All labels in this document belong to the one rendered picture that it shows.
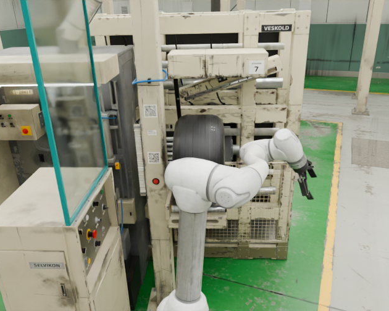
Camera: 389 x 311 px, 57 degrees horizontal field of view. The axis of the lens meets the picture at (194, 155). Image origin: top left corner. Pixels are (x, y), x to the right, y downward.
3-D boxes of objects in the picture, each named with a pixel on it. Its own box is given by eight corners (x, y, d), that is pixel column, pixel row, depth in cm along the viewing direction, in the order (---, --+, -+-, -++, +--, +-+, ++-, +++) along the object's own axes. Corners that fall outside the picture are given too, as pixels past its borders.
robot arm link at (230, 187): (264, 166, 119) (228, 158, 126) (242, 184, 105) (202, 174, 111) (260, 201, 124) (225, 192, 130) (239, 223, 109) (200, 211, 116)
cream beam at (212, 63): (168, 79, 220) (167, 55, 214) (172, 71, 243) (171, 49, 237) (267, 78, 216) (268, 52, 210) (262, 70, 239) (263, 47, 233)
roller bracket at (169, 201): (165, 220, 217) (164, 207, 213) (172, 189, 254) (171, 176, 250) (170, 220, 217) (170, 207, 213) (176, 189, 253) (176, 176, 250)
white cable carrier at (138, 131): (140, 195, 226) (133, 124, 207) (141, 192, 230) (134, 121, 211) (147, 195, 225) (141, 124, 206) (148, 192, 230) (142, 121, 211)
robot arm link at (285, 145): (305, 144, 167) (279, 148, 174) (294, 122, 157) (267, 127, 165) (304, 162, 160) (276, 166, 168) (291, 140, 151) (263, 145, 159)
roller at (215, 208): (169, 213, 219) (169, 207, 218) (170, 209, 224) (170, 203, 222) (226, 213, 217) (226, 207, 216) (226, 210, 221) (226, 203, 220)
